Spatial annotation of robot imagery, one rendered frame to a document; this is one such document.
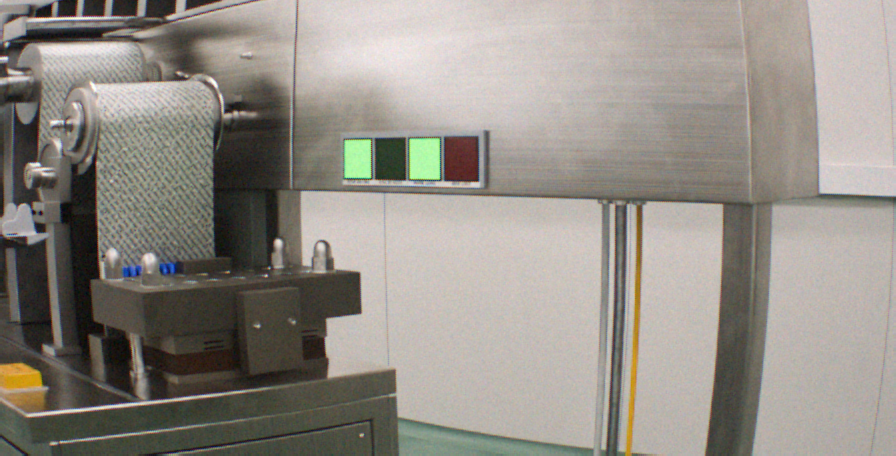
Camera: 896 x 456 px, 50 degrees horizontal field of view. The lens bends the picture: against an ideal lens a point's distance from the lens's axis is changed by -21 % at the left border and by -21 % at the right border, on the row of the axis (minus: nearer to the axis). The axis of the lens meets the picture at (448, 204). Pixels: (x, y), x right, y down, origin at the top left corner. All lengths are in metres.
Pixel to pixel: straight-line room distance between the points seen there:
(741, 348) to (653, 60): 0.39
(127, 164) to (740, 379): 0.91
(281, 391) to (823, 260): 2.52
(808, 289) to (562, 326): 1.11
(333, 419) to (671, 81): 0.65
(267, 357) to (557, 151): 0.46
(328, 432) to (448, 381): 3.16
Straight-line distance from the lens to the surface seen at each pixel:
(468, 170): 1.47
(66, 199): 1.65
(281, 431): 1.51
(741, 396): 1.46
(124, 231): 1.63
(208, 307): 1.49
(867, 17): 3.65
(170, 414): 1.39
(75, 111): 1.62
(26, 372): 1.41
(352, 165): 1.60
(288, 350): 1.56
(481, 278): 4.54
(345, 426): 1.59
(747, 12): 1.27
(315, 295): 1.61
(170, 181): 1.68
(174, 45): 1.99
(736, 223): 1.44
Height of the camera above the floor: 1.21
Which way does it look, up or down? 3 degrees down
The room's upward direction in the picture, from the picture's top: 1 degrees counter-clockwise
